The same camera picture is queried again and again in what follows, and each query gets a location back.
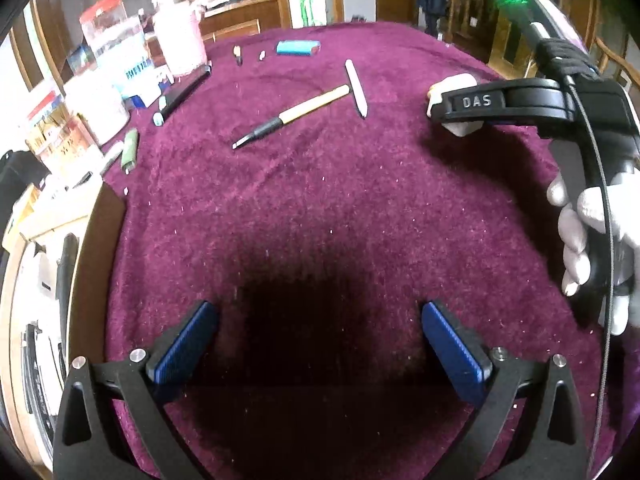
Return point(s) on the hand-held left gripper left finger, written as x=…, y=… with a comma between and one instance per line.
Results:
x=182, y=350

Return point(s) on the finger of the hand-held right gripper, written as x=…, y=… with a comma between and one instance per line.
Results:
x=520, y=102

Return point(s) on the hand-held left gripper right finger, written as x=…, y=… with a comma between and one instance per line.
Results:
x=455, y=350

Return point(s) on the small white box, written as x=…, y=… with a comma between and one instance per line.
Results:
x=457, y=82

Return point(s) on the white rectangular box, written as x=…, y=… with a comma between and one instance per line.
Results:
x=44, y=280

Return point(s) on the person's right hand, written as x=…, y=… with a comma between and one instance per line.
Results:
x=582, y=220

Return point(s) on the wooden chair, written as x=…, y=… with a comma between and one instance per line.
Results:
x=617, y=62

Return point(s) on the wooden stair railing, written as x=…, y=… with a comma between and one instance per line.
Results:
x=472, y=10

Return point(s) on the black long marker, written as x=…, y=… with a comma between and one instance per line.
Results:
x=67, y=280

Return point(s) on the white flat stick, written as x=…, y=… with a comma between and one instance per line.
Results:
x=356, y=85

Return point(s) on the maroon tablecloth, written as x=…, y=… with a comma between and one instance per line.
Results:
x=320, y=200

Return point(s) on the silver pen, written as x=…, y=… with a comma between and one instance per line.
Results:
x=112, y=156

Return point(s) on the green lighter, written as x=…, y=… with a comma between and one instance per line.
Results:
x=129, y=150

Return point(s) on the yellow utility knife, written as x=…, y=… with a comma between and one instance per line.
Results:
x=300, y=110

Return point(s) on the blue eraser box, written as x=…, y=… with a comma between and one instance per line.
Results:
x=297, y=47

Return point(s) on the black bag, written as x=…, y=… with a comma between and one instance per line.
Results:
x=20, y=180

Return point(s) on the black marker light blue cap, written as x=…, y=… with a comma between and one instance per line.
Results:
x=175, y=105

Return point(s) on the white label can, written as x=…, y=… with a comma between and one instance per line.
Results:
x=97, y=107

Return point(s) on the black marker white cap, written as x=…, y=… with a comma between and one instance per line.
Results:
x=192, y=82

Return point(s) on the light blue carton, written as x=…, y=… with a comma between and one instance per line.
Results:
x=137, y=75

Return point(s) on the wooden cabinet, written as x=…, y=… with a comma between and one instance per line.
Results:
x=240, y=15

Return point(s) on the blue printed box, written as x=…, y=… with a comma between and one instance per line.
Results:
x=81, y=59

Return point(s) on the white plastic jar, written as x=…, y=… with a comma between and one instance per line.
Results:
x=177, y=35

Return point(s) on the clear jar with red lid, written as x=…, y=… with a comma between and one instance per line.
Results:
x=112, y=27

